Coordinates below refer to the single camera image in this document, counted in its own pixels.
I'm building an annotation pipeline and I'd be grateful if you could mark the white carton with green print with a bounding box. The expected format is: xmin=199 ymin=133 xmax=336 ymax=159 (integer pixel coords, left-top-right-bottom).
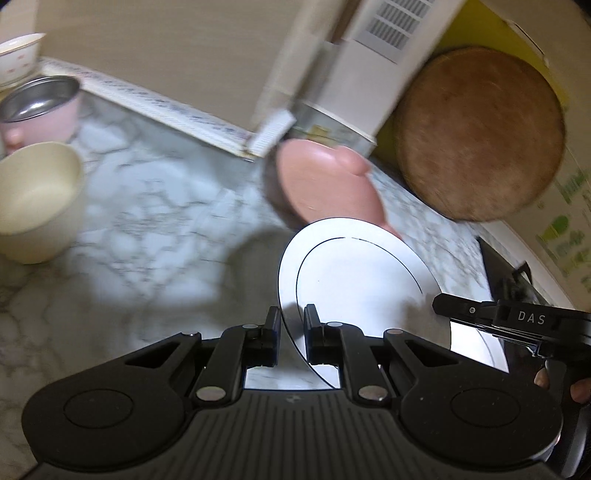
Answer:
xmin=462 ymin=0 xmax=591 ymax=310

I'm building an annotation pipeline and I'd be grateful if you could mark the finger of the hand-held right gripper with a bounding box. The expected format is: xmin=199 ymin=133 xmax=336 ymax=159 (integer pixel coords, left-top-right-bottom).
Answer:
xmin=433 ymin=293 xmax=539 ymax=358

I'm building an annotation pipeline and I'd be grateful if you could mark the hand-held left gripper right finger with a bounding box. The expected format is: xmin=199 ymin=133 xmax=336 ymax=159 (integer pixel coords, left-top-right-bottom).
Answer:
xmin=302 ymin=304 xmax=462 ymax=407

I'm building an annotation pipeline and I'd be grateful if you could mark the yellow panel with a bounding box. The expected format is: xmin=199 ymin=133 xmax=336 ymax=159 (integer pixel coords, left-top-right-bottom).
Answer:
xmin=434 ymin=0 xmax=573 ymax=112

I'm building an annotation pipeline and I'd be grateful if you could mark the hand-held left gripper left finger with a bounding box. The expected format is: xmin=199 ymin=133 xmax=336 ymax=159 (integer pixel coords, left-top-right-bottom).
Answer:
xmin=124 ymin=307 xmax=282 ymax=407

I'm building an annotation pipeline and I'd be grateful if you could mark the white printed edge strip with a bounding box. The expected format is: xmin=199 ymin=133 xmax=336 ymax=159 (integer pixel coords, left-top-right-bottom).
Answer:
xmin=39 ymin=56 xmax=254 ymax=160

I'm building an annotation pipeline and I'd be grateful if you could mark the pink pot with steel interior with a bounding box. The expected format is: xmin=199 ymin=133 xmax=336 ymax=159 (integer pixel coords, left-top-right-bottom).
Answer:
xmin=0 ymin=75 xmax=83 ymax=155

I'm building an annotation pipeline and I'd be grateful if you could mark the cleaver with wooden handle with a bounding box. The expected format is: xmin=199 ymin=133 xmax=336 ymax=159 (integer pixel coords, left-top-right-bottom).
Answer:
xmin=245 ymin=14 xmax=356 ymax=162

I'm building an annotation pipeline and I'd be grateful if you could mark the cream bowl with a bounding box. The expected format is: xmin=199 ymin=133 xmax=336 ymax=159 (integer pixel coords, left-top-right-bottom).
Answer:
xmin=0 ymin=142 xmax=86 ymax=265

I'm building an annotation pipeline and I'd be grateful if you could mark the round wooden cutting board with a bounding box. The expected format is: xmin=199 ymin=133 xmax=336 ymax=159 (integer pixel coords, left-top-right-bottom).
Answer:
xmin=392 ymin=46 xmax=568 ymax=223

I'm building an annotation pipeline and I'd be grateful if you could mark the white floral bowl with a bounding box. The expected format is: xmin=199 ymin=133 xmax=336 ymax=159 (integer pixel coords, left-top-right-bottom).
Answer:
xmin=0 ymin=33 xmax=47 ymax=90

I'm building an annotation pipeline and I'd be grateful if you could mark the white vented cabinet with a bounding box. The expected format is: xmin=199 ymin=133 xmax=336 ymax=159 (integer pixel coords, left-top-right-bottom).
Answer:
xmin=249 ymin=0 xmax=467 ymax=160

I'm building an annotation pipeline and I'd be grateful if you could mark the white plate with thin rings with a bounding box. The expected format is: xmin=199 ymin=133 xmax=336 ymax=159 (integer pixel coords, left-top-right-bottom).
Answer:
xmin=278 ymin=218 xmax=509 ymax=391

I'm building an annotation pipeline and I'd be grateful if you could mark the person's right hand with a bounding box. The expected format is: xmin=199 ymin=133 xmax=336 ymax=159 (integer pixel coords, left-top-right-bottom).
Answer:
xmin=533 ymin=367 xmax=591 ymax=407

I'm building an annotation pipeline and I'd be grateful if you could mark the pink strawberry-shaped plate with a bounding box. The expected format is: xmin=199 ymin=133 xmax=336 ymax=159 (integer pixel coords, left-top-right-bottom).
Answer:
xmin=263 ymin=138 xmax=404 ymax=241

